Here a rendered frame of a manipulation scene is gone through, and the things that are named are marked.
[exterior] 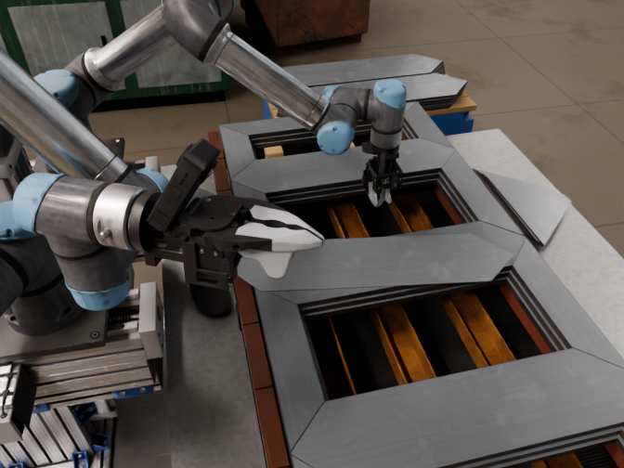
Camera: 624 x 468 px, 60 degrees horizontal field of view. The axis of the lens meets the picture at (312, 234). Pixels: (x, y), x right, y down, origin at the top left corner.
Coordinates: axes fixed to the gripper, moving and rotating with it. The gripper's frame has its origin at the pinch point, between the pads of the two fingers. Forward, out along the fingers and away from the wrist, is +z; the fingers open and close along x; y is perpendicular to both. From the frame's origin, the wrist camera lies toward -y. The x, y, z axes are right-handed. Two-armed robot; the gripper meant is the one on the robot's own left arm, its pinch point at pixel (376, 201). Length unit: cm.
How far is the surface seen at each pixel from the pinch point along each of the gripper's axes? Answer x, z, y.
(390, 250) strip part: -0.5, 5.6, 14.1
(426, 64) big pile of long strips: 54, 7, -92
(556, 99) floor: 206, 93, -190
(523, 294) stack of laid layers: 27.0, 8.1, 34.6
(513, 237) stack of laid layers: 33.4, 5.7, 17.0
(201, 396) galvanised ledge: -54, 24, 34
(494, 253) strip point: 25.5, 5.6, 21.5
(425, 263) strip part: 6.6, 5.6, 20.8
